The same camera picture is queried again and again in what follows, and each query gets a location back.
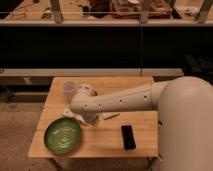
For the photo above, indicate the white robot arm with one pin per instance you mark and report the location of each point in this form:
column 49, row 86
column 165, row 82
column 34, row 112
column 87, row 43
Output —
column 185, row 109

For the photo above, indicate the black smartphone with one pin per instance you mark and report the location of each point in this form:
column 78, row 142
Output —
column 128, row 137

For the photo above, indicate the grey metal shelf rail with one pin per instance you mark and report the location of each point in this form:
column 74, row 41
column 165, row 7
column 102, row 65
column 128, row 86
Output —
column 90, row 72

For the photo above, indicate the green ceramic bowl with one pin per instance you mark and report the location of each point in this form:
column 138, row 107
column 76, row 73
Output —
column 62, row 136

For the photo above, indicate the wooden table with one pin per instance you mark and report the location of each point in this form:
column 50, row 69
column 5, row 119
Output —
column 105, row 138

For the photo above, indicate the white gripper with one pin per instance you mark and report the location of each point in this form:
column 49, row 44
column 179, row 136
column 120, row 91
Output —
column 90, row 118

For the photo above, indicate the white crumpled packet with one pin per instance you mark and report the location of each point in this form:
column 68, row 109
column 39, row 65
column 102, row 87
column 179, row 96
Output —
column 68, row 113

